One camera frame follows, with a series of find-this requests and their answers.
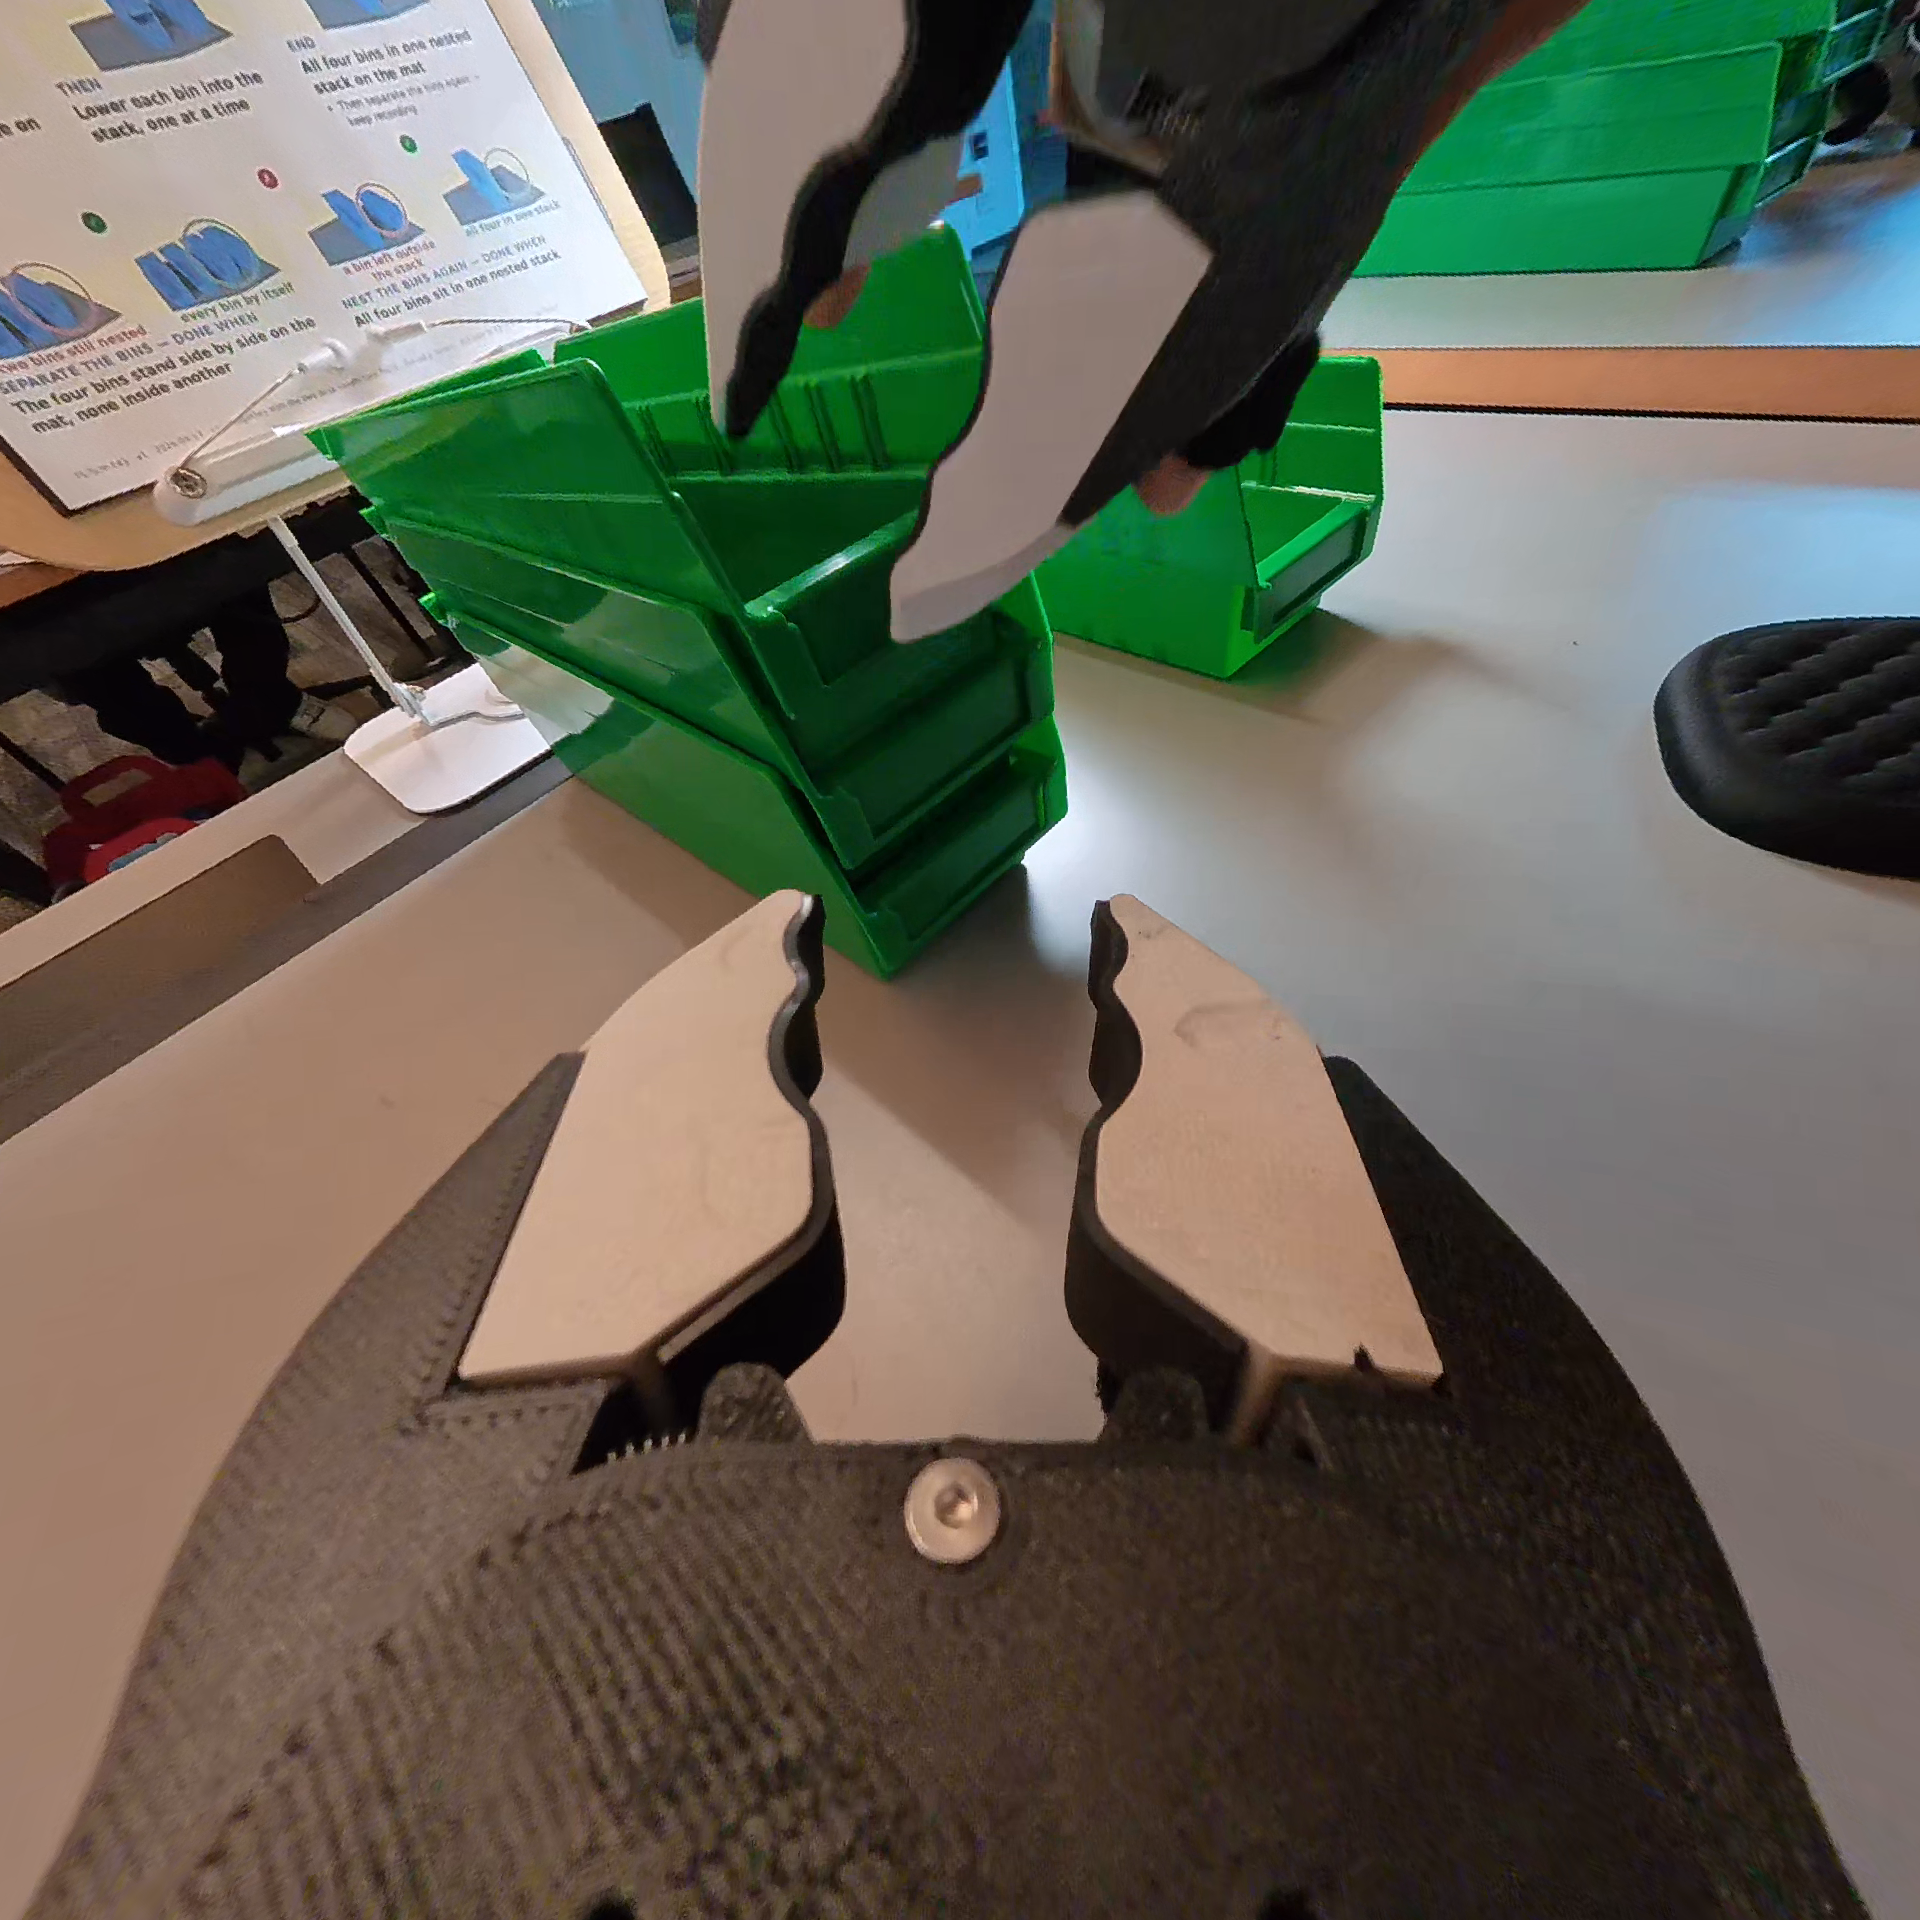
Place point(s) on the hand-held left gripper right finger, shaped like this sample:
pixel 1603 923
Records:
pixel 1261 1201

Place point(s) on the grey desk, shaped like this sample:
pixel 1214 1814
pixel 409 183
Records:
pixel 1500 975

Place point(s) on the black mesh cushion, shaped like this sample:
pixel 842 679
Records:
pixel 1815 734

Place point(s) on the instruction sheet on stand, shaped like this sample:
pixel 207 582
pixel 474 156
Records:
pixel 90 541

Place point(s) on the red plastic case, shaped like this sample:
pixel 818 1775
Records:
pixel 134 824

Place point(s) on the green plastic storage bin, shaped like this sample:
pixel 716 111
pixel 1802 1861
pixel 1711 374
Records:
pixel 525 464
pixel 601 630
pixel 705 840
pixel 1171 601

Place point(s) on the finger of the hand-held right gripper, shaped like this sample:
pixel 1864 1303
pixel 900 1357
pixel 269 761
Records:
pixel 781 151
pixel 1064 361

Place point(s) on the person's right hand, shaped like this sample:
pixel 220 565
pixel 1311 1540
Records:
pixel 1304 180

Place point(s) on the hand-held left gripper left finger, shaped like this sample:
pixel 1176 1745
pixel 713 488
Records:
pixel 661 1185

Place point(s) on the nested green bin stack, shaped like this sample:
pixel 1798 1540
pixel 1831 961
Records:
pixel 1590 164

